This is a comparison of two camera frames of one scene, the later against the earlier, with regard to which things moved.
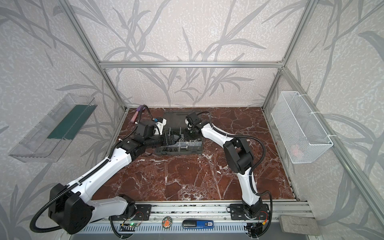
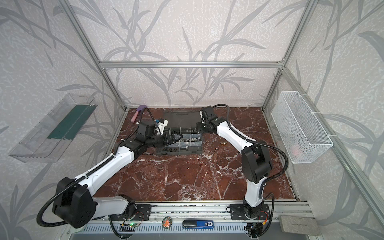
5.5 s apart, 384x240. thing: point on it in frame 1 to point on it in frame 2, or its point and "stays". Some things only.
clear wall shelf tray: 49,139 stays
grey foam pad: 301,225 stays
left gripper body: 166,139 stays
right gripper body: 191,132 to 201,127
